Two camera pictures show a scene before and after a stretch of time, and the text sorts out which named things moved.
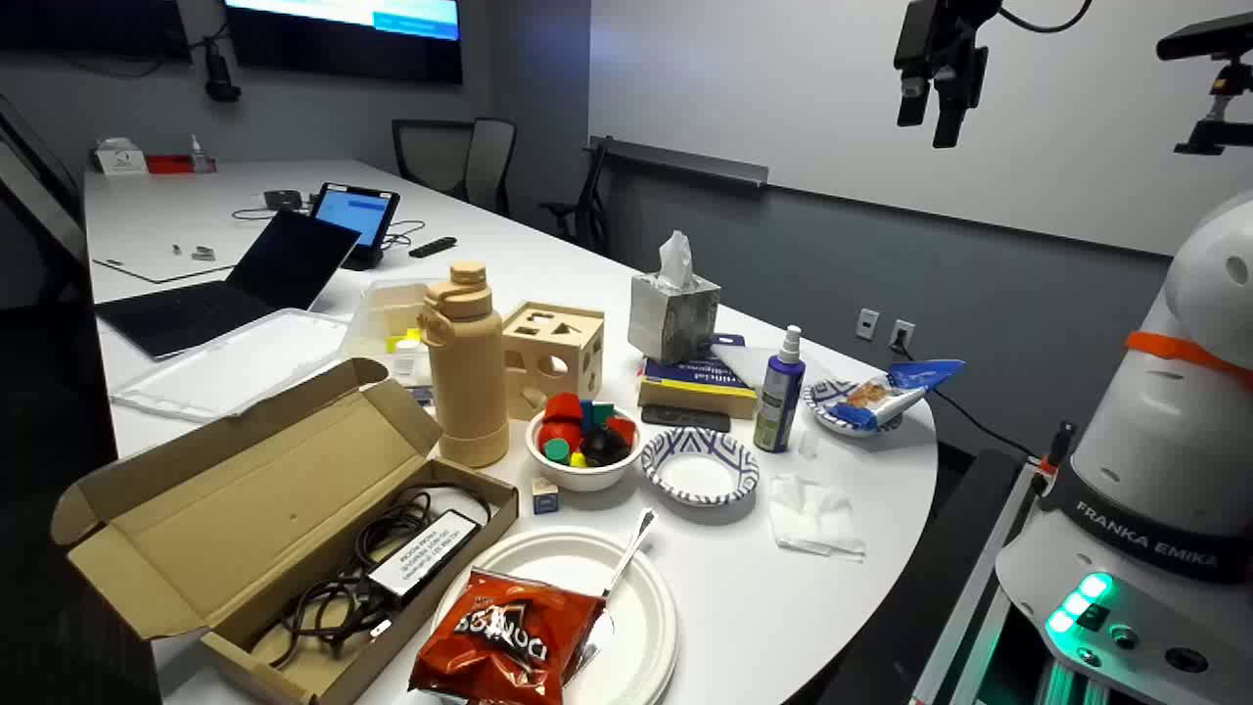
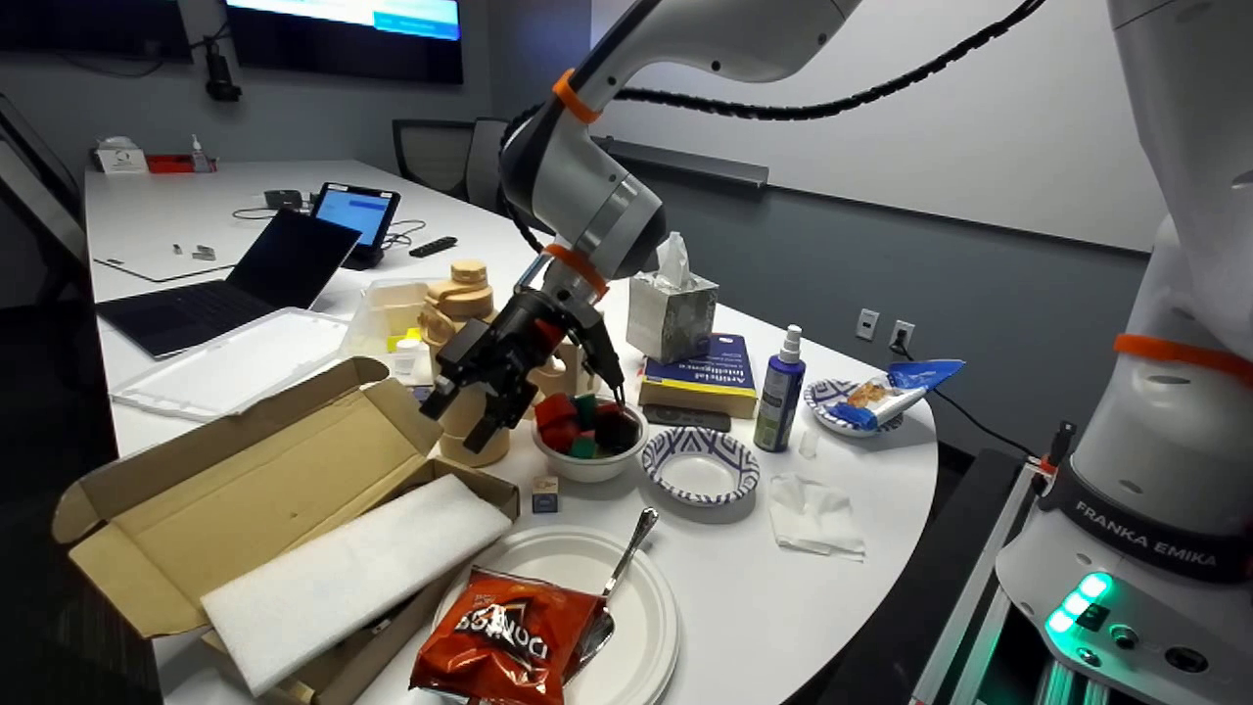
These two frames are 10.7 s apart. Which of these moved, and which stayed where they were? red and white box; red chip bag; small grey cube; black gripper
Moved: black gripper
Stayed: small grey cube; red chip bag; red and white box
